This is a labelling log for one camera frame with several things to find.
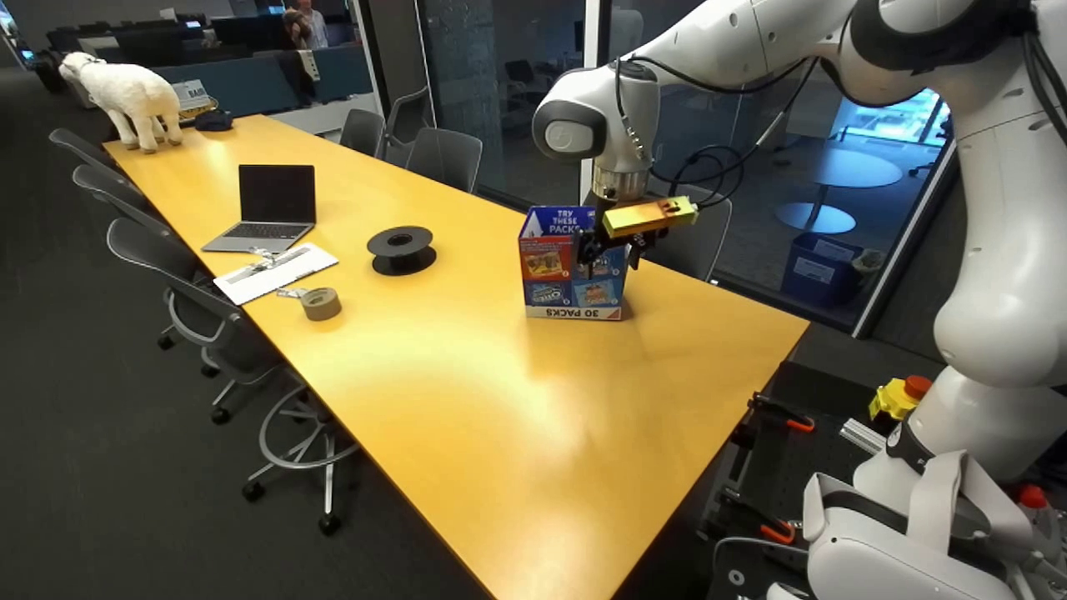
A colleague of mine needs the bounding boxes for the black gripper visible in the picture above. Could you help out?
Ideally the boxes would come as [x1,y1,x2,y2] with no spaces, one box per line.
[576,214,653,271]

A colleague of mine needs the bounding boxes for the blue printed cardboard box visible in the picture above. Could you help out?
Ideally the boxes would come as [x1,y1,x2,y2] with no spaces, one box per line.
[517,199,637,325]

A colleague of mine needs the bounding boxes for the small white box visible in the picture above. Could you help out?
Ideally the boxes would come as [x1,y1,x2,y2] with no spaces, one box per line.
[169,77,222,115]

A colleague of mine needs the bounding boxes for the round table behind glass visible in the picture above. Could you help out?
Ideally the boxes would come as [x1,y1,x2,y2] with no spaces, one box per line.
[773,198,861,240]
[822,147,906,194]

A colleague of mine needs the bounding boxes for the blue storage bin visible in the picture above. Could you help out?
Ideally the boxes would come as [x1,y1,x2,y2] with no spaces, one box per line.
[780,235,867,310]

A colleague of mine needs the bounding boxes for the yellow emergency stop button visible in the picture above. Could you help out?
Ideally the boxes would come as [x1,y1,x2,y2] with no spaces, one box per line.
[867,371,934,428]

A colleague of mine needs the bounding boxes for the white paper sheets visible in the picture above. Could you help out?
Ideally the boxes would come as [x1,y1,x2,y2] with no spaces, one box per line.
[209,240,339,305]

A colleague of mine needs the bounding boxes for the open grey laptop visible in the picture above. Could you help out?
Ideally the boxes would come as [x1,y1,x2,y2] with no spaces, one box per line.
[202,160,321,257]

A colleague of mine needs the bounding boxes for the seated person in background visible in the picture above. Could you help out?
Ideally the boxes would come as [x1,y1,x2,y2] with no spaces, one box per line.
[284,0,337,54]

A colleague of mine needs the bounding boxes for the white VR headset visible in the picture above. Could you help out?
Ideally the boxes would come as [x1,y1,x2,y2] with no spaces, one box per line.
[796,442,1053,600]

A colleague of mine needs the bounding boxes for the black desk phone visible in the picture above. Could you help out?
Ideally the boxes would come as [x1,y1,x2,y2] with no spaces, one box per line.
[189,103,238,138]

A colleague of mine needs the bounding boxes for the red capped item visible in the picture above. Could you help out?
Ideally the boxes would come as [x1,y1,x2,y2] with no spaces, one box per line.
[1015,480,1056,517]

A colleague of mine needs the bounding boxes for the white polar bear toy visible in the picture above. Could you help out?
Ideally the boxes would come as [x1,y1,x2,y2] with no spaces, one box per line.
[56,45,188,153]

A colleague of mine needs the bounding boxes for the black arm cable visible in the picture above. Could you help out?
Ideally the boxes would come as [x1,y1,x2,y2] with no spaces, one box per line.
[621,51,832,221]

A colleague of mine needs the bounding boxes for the white window post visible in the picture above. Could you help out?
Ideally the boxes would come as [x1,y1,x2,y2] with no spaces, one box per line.
[580,0,614,74]

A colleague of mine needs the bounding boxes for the orange handled black clamp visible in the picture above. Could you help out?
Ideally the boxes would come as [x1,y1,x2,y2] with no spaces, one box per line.
[744,391,822,439]
[757,509,807,551]

